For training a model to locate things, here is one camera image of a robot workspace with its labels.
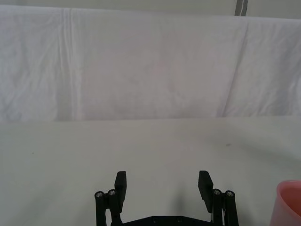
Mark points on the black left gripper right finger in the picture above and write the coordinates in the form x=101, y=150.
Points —
x=207, y=188

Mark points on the pink cup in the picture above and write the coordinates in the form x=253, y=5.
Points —
x=287, y=204

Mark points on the white curtain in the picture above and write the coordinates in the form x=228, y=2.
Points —
x=141, y=66

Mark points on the white table cloth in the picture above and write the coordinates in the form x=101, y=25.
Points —
x=150, y=150

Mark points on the grey striped post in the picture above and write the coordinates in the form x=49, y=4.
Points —
x=241, y=7

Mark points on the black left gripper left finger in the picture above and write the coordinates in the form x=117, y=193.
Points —
x=120, y=190

